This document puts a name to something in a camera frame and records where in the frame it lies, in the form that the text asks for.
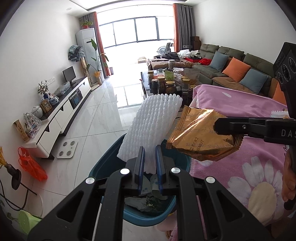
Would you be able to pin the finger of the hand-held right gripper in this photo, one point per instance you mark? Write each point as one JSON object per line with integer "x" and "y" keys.
{"x": 235, "y": 127}

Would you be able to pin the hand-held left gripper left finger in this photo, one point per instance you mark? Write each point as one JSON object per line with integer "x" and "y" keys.
{"x": 141, "y": 169}

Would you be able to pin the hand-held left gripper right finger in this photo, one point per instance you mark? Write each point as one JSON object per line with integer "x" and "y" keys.
{"x": 159, "y": 169}

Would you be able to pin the blue trash bin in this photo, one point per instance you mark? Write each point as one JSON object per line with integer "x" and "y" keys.
{"x": 104, "y": 162}

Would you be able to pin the gold foil wrapper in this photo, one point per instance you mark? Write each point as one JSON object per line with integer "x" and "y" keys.
{"x": 196, "y": 134}

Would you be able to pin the white foam fruit net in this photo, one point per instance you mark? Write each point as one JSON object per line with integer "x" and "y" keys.
{"x": 150, "y": 120}

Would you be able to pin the person's right hand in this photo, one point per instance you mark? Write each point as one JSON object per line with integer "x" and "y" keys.
{"x": 289, "y": 178}

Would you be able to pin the orange cushion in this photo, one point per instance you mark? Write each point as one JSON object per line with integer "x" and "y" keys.
{"x": 279, "y": 97}
{"x": 235, "y": 69}

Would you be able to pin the blue dotted paper cup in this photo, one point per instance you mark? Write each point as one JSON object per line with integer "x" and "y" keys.
{"x": 159, "y": 192}

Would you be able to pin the pink floral blanket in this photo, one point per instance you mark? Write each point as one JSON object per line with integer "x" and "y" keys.
{"x": 231, "y": 162}

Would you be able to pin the green silver wrapper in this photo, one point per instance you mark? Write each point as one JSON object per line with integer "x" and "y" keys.
{"x": 143, "y": 205}

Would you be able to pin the blue cushion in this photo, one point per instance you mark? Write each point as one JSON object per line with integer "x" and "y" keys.
{"x": 253, "y": 81}
{"x": 218, "y": 61}

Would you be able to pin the green sofa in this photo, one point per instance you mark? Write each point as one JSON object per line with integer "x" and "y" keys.
{"x": 254, "y": 60}

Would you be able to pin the brown paper bag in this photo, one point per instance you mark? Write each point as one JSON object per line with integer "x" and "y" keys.
{"x": 191, "y": 75}

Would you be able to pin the red cloth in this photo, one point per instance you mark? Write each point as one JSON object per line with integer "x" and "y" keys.
{"x": 205, "y": 61}

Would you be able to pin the white bathroom scale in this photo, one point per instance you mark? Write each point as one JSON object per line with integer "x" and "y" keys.
{"x": 67, "y": 149}

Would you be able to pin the group of glass jars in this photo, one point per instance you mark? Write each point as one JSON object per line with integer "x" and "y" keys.
{"x": 170, "y": 85}

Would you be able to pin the white clothes pile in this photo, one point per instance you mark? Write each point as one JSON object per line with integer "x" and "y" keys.
{"x": 188, "y": 53}

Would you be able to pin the black glass coffee table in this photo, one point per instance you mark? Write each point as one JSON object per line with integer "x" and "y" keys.
{"x": 144, "y": 81}

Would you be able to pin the stack of brown boxes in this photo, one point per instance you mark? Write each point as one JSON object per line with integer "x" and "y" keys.
{"x": 195, "y": 41}

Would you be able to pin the white black TV cabinet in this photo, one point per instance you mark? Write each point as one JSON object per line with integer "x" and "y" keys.
{"x": 62, "y": 115}

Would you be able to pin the black bag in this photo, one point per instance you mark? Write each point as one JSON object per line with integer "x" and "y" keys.
{"x": 170, "y": 56}

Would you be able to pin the tall plant yellow pot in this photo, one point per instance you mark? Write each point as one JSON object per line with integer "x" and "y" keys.
{"x": 98, "y": 76}

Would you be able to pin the small grey bin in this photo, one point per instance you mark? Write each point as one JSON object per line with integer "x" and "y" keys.
{"x": 111, "y": 70}

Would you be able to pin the cardboard box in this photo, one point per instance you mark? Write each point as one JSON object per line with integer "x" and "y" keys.
{"x": 142, "y": 60}

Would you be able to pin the orange plastic bag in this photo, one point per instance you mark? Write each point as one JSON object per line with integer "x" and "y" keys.
{"x": 32, "y": 164}

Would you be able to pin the blue white porcelain jar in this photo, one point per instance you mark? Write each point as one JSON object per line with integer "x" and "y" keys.
{"x": 54, "y": 100}

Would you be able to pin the clear plastic bag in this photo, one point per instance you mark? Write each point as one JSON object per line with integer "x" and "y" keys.
{"x": 62, "y": 89}

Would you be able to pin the grey orange curtain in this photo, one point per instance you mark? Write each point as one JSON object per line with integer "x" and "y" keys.
{"x": 182, "y": 25}
{"x": 97, "y": 41}

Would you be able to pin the clear bag of small items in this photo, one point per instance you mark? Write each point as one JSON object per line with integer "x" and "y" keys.
{"x": 32, "y": 126}

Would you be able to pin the white ceramic jar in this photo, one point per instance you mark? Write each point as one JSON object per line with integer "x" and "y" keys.
{"x": 37, "y": 112}

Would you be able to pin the black monitor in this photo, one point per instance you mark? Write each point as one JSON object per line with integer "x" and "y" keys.
{"x": 69, "y": 74}

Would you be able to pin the blue vase with branches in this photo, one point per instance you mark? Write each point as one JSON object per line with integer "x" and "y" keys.
{"x": 45, "y": 95}

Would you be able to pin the green plastic basket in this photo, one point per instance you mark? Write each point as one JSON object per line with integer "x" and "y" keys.
{"x": 29, "y": 221}

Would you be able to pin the yellow printed box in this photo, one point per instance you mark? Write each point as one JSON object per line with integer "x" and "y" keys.
{"x": 21, "y": 131}

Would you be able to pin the cloth-covered stand fan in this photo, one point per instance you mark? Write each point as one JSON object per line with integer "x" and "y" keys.
{"x": 75, "y": 53}

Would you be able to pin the large window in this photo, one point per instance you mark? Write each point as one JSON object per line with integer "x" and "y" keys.
{"x": 143, "y": 30}

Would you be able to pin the white standing air conditioner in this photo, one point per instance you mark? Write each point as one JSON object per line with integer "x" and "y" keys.
{"x": 86, "y": 44}

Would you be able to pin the small potted plant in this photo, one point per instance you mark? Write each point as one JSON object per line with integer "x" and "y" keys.
{"x": 86, "y": 24}

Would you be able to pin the picture frame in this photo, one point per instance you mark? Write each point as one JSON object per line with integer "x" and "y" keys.
{"x": 46, "y": 106}

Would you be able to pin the white wall outlet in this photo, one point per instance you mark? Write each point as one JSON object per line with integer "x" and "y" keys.
{"x": 50, "y": 81}

